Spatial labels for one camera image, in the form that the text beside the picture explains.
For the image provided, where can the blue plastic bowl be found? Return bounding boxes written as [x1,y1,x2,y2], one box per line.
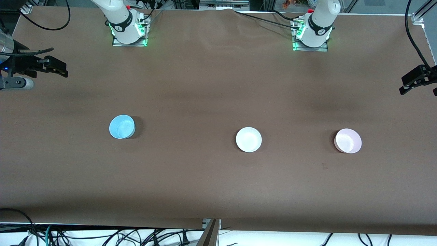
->
[109,114,136,139]

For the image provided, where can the tangled black cables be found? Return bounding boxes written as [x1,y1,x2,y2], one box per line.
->
[51,228,205,246]

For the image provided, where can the pink plastic bowl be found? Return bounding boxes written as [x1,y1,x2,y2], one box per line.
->
[334,128,362,154]

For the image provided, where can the black cable loop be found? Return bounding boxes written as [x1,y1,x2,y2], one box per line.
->
[0,208,36,246]

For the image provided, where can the aluminium frame post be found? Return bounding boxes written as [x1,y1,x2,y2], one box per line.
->
[197,219,222,246]

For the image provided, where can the white plastic bowl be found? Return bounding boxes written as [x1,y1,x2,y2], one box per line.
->
[236,127,263,153]

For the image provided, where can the brown table cover sheet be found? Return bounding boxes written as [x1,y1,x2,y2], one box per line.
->
[0,6,437,236]

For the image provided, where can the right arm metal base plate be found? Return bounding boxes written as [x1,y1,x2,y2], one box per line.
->
[112,13,152,47]

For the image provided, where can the grey metal device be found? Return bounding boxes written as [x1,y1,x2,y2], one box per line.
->
[199,0,250,11]

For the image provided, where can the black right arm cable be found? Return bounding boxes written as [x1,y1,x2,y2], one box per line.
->
[0,0,71,57]

